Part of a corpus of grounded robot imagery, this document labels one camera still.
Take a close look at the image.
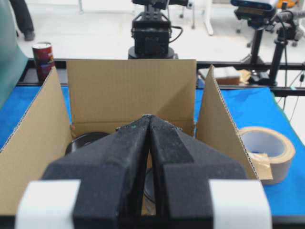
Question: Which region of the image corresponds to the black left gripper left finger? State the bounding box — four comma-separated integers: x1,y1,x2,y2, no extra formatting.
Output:
15,115,151,229

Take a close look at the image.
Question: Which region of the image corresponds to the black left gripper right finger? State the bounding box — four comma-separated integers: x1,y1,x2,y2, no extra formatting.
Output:
150,116,272,229

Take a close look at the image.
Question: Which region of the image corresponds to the brown cardboard box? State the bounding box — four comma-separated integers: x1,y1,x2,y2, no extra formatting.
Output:
0,72,258,215

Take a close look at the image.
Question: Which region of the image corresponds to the small brown cardboard package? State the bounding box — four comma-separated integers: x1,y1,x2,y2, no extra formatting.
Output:
213,67,251,85

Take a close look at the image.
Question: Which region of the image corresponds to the beige packing tape roll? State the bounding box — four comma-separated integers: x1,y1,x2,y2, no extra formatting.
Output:
239,126,295,185

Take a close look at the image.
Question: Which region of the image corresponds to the blue table mat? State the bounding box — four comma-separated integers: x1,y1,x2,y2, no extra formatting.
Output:
0,86,305,215

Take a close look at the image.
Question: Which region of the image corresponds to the dark red snack can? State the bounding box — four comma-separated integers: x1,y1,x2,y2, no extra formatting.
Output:
32,42,55,83

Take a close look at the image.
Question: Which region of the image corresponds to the green backdrop sheet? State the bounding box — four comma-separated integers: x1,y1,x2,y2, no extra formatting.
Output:
0,0,28,106

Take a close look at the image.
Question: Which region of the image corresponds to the person's dark trouser leg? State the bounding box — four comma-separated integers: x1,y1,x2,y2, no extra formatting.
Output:
10,0,35,42

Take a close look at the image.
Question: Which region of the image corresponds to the black table frame rail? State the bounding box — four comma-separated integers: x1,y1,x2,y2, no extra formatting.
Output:
16,58,305,97

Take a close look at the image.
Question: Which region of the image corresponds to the black camera stand pole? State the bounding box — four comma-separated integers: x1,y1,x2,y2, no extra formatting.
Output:
268,10,295,86

